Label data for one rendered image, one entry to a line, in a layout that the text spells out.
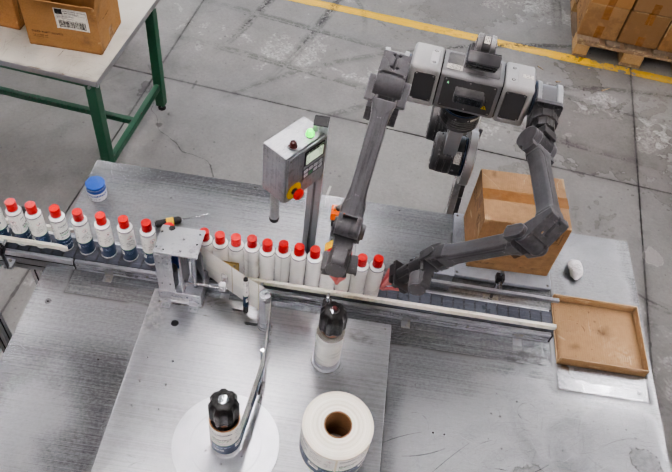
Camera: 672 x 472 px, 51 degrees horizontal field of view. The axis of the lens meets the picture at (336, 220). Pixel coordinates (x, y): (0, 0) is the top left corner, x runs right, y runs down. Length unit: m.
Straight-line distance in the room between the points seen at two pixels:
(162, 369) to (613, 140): 3.32
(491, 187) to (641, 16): 2.92
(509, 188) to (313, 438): 1.12
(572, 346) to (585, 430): 0.30
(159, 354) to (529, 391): 1.19
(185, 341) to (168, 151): 1.96
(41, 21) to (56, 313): 1.51
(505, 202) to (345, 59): 2.50
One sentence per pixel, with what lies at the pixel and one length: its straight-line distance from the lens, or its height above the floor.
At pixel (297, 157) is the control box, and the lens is 2.00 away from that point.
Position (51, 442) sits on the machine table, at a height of 0.83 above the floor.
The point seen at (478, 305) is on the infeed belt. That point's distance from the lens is 2.50.
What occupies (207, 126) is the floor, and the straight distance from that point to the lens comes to 4.24.
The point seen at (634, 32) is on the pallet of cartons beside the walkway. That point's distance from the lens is 5.32.
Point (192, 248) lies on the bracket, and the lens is 2.19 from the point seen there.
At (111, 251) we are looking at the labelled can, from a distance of 2.51.
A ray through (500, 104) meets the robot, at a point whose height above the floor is 1.45.
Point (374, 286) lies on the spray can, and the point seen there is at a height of 0.96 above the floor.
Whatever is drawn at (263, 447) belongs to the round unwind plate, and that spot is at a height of 0.89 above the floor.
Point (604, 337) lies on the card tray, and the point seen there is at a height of 0.83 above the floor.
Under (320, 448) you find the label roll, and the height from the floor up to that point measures 1.02.
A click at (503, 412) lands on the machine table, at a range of 2.38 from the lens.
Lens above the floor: 2.88
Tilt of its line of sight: 50 degrees down
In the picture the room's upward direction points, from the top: 9 degrees clockwise
